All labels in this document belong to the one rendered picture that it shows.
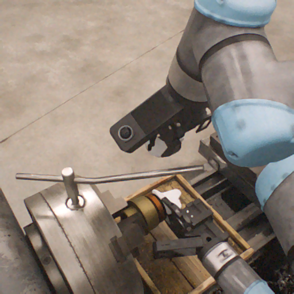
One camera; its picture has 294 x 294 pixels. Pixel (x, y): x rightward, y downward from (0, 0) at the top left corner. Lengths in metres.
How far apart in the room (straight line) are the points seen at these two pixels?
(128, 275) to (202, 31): 0.47
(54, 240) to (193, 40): 0.42
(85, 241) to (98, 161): 1.78
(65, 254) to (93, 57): 2.98
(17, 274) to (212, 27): 0.47
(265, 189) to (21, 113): 2.56
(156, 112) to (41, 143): 2.17
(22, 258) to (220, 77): 0.45
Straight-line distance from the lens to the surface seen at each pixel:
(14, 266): 0.62
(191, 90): 0.42
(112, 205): 0.81
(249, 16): 0.35
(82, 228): 0.64
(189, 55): 0.39
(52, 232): 0.64
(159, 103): 0.48
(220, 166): 1.19
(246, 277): 0.74
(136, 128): 0.48
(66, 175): 0.60
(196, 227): 0.80
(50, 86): 3.15
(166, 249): 0.76
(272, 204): 0.50
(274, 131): 0.30
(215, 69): 0.33
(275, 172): 0.51
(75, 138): 2.59
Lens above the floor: 1.77
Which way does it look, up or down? 46 degrees down
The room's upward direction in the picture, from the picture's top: straight up
